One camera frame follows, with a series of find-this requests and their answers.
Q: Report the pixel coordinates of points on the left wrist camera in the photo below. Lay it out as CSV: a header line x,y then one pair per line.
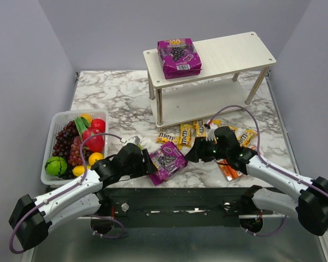
x,y
133,140

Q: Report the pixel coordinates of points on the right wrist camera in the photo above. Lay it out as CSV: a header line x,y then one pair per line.
x,y
210,128

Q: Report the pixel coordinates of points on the white plastic fruit basket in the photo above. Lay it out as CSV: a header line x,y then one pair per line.
x,y
58,121

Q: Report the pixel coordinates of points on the red apple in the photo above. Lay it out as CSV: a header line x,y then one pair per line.
x,y
98,124

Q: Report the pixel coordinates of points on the purple grape candy bag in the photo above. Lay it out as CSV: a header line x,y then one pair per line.
x,y
168,160
178,58

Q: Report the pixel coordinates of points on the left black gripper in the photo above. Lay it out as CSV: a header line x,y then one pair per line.
x,y
147,161

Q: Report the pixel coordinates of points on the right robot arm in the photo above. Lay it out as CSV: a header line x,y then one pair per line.
x,y
303,198

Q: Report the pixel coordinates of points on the yellow orange fruit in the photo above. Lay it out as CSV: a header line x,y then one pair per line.
x,y
94,157

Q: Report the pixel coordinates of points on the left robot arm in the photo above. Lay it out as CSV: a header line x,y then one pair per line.
x,y
33,218

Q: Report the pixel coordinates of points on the red dragon fruit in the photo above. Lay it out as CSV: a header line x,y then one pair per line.
x,y
93,142

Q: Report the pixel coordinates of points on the orange fruit top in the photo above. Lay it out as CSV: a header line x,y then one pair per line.
x,y
87,119

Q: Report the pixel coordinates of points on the white two-tier shelf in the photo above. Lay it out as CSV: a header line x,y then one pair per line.
x,y
233,68

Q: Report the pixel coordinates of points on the yellow mango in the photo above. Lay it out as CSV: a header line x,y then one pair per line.
x,y
79,170

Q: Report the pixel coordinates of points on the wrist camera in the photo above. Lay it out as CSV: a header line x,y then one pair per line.
x,y
210,128
133,140

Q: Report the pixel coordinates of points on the orange snack package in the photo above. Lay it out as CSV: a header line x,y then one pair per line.
x,y
229,170

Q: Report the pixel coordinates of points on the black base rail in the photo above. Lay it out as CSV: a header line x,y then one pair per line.
x,y
170,207

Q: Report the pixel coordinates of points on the yellow m&m bag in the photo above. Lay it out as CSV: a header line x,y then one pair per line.
x,y
232,129
199,128
185,135
164,138
245,138
217,123

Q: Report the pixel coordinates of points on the purple grape bunch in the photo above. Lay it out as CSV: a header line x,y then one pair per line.
x,y
67,146

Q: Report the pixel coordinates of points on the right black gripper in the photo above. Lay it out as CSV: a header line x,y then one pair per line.
x,y
203,149

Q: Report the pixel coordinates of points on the small green watermelon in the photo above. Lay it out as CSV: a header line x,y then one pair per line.
x,y
55,166

